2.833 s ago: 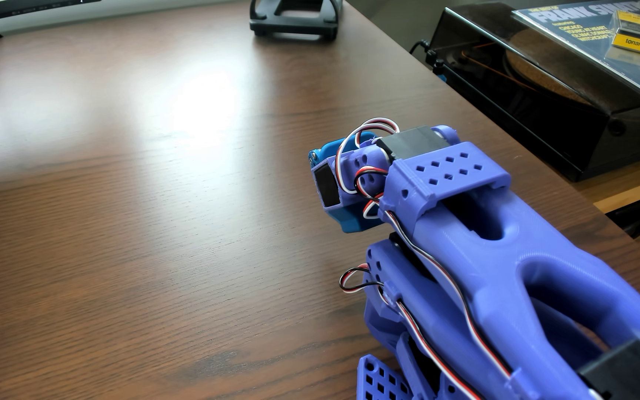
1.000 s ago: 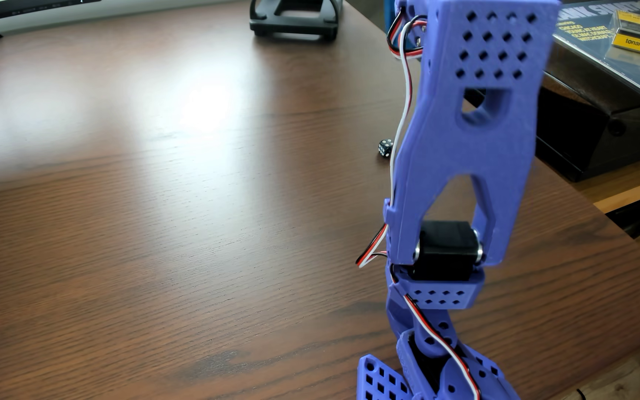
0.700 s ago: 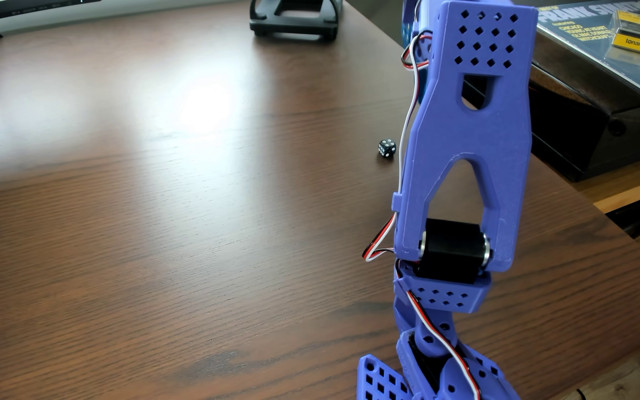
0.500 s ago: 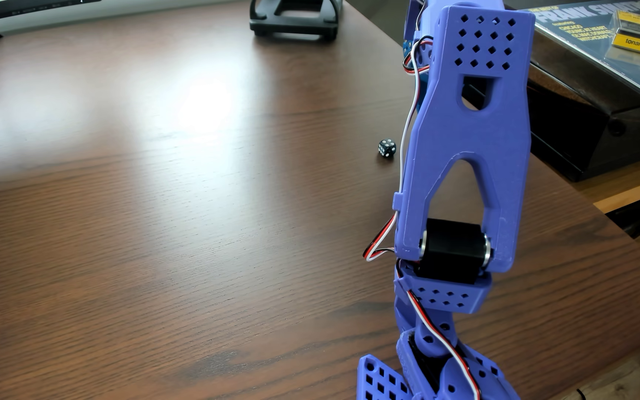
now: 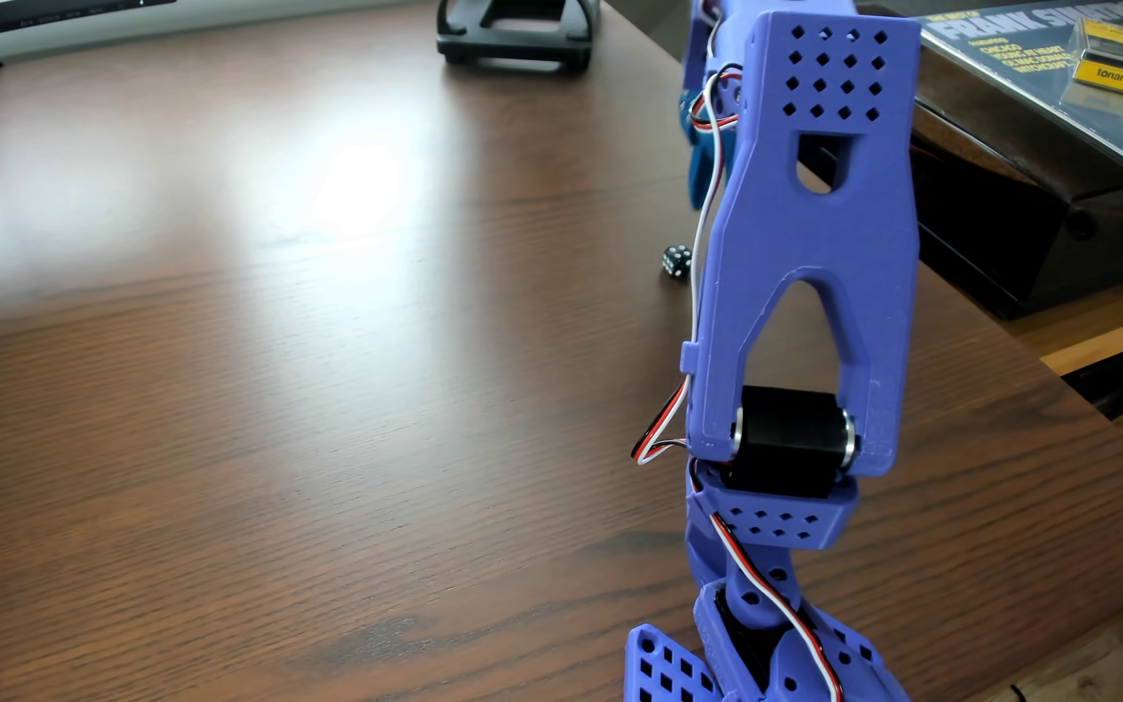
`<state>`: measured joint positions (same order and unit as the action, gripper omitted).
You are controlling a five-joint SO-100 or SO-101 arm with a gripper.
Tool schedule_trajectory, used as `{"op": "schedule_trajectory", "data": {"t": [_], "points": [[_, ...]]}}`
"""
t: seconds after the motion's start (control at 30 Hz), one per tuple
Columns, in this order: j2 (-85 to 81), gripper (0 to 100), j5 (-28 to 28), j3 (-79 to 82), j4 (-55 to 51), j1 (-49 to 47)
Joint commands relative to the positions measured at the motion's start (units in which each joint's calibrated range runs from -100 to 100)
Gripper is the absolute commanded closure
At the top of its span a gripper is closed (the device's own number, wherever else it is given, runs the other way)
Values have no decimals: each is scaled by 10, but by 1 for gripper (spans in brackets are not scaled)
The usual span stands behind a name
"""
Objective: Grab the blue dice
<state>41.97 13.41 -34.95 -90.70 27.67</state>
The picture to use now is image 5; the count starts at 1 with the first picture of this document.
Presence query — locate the purple perforated robot base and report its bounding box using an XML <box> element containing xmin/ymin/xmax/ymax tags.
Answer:
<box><xmin>625</xmin><ymin>624</ymin><xmax>723</xmax><ymax>702</ymax></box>

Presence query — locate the red white black servo cable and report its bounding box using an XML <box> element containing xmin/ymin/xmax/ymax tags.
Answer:
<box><xmin>630</xmin><ymin>64</ymin><xmax>748</xmax><ymax>467</ymax></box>
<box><xmin>688</xmin><ymin>460</ymin><xmax>847</xmax><ymax>702</ymax></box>

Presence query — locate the black plastic stand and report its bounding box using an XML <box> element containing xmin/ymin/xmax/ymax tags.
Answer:
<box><xmin>437</xmin><ymin>0</ymin><xmax>604</xmax><ymax>72</ymax></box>

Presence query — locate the black monitor base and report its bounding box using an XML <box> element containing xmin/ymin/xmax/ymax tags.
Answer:
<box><xmin>0</xmin><ymin>0</ymin><xmax>179</xmax><ymax>46</ymax></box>

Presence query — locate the light wooden shelf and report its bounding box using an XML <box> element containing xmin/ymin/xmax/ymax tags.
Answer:
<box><xmin>1000</xmin><ymin>261</ymin><xmax>1123</xmax><ymax>378</ymax></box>

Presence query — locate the black turntable with dust cover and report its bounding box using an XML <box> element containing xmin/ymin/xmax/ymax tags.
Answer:
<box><xmin>854</xmin><ymin>4</ymin><xmax>1123</xmax><ymax>321</ymax></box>

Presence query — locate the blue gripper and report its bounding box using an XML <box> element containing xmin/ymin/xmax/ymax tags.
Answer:
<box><xmin>680</xmin><ymin>83</ymin><xmax>744</xmax><ymax>211</ymax></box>

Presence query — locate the Frank Sinatra record sleeve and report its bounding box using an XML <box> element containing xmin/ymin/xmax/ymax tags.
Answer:
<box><xmin>918</xmin><ymin>0</ymin><xmax>1123</xmax><ymax>192</ymax></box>

